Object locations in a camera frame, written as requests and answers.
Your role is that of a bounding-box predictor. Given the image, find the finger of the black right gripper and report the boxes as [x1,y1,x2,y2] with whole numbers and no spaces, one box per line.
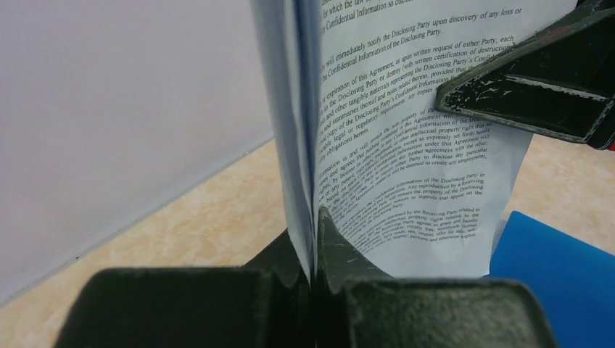
[435,1,614,150]

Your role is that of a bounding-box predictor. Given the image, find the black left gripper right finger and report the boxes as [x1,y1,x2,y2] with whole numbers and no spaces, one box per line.
[314,207,557,347]

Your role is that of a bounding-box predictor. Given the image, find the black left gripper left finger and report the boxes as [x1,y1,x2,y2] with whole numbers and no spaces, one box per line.
[55,233,312,347]

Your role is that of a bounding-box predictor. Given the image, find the blue plastic folder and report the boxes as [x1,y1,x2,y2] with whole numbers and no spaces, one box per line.
[489,211,614,347]

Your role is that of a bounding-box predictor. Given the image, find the white printed paper files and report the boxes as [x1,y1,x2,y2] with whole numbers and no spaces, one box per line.
[251,1,577,278]

